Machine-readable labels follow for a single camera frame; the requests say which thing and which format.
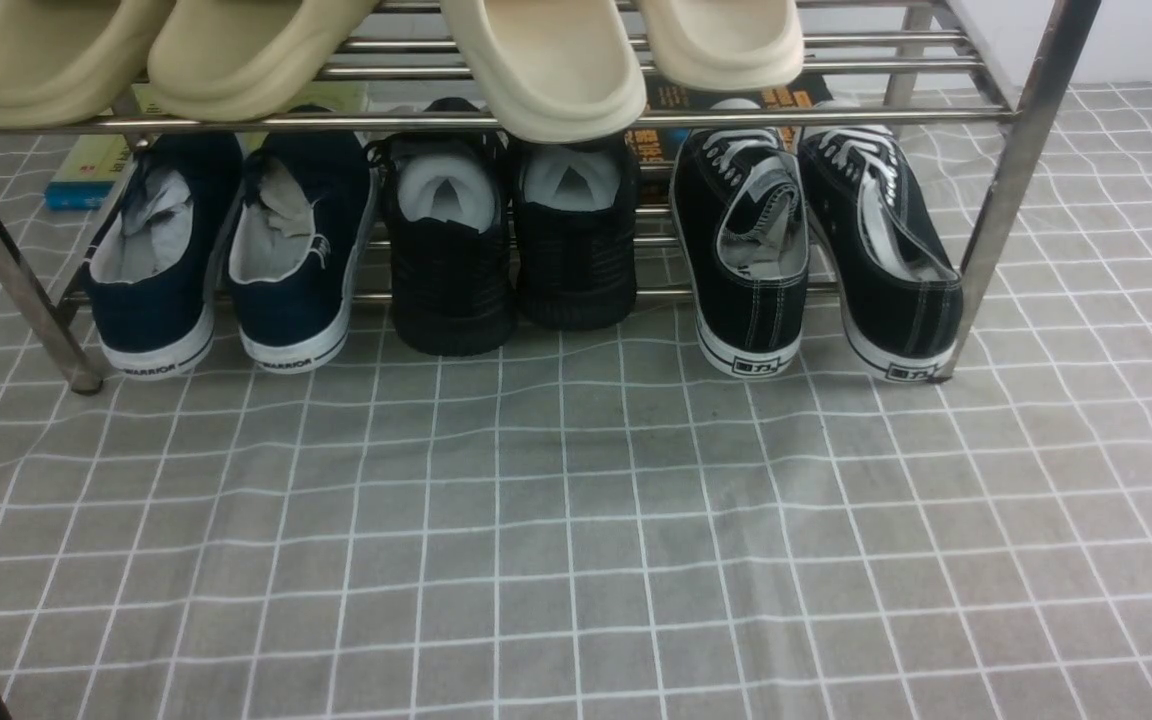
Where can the black canvas sneaker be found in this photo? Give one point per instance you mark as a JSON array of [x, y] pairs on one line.
[[901, 297], [738, 204]]

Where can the black book under rack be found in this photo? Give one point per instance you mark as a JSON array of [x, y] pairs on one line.
[[656, 148]]

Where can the silver metal shoe rack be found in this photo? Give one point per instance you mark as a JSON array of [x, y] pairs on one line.
[[941, 71]]

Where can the black knit sneaker right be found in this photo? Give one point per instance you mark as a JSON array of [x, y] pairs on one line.
[[574, 216]]

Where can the black knit sneaker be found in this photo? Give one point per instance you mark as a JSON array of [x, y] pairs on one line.
[[444, 205], [574, 216]]

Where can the grey grid floor cloth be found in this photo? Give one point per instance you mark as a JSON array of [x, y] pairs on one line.
[[602, 526]]

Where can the black knit sneaker left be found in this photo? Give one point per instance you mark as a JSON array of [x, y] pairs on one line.
[[444, 205]]

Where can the cream foam slipper large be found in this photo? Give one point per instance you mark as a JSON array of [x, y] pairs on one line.
[[551, 71]]

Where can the navy canvas sneaker right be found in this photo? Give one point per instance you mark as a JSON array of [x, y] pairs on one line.
[[308, 206]]

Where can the navy canvas sneaker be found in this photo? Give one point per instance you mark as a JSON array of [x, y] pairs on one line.
[[152, 273], [308, 206]]

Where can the cream foam slipper right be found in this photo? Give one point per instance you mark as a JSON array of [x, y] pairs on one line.
[[725, 46]]

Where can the navy canvas sneaker left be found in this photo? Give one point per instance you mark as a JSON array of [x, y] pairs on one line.
[[152, 273]]

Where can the tan foam slipper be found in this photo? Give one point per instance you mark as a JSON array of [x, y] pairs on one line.
[[225, 61], [64, 61]]

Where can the yellow green book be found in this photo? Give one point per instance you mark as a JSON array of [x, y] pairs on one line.
[[96, 162]]

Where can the tan foam slipper far left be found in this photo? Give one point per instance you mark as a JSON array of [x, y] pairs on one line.
[[64, 61]]

